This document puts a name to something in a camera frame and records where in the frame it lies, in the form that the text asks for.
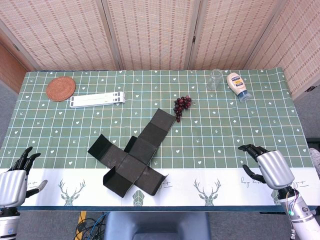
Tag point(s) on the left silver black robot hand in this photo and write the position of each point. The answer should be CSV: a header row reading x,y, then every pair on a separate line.
x,y
12,187

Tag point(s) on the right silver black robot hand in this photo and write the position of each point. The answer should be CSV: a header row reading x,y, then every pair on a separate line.
x,y
275,170

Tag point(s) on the black cardboard box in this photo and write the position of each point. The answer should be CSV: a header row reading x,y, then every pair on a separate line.
x,y
140,152

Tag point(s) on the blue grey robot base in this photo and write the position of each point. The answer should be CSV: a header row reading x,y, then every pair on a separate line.
x,y
155,225

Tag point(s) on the white folding stand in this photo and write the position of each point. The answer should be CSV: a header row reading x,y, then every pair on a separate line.
x,y
97,99

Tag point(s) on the grey fabric object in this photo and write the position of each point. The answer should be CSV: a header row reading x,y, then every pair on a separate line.
x,y
315,160

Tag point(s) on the green checked deer tablecloth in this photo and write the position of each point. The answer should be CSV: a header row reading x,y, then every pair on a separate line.
x,y
225,130

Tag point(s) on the yellow floor strip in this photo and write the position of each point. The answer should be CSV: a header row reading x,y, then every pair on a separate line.
x,y
82,217

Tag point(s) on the mayonnaise squeeze bottle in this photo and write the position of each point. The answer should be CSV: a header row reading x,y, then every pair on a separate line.
x,y
237,83

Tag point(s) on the clear empty jar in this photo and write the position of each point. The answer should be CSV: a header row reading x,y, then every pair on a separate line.
x,y
213,81

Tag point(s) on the round woven brown coaster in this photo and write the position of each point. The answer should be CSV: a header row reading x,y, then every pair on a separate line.
x,y
60,89

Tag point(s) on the dark red grape bunch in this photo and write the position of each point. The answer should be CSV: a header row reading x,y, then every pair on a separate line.
x,y
181,105

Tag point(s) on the brown wooden door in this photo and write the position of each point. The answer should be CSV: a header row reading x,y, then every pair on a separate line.
x,y
10,67

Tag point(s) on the woven folding screen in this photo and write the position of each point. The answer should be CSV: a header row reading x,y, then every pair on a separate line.
x,y
155,32

